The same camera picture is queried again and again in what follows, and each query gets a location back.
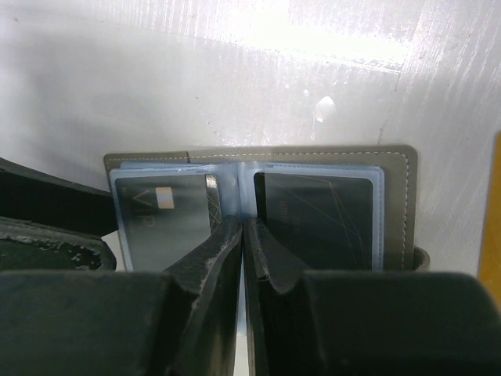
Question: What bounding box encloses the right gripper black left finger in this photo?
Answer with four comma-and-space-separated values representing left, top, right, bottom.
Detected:
1, 216, 242, 375

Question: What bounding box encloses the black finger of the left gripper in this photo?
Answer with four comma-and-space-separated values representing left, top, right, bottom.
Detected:
1, 159, 117, 271

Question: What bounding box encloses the gold VIP card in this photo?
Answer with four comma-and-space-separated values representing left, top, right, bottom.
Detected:
478, 133, 500, 305

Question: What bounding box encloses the dark credit card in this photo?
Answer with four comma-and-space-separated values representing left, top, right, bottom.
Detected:
110, 169, 222, 272
254, 172, 373, 270

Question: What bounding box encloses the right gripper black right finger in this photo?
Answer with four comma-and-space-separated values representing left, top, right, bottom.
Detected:
243, 219, 500, 375

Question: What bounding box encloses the grey blue card holder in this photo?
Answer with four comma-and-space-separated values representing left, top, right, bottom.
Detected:
103, 145, 418, 270

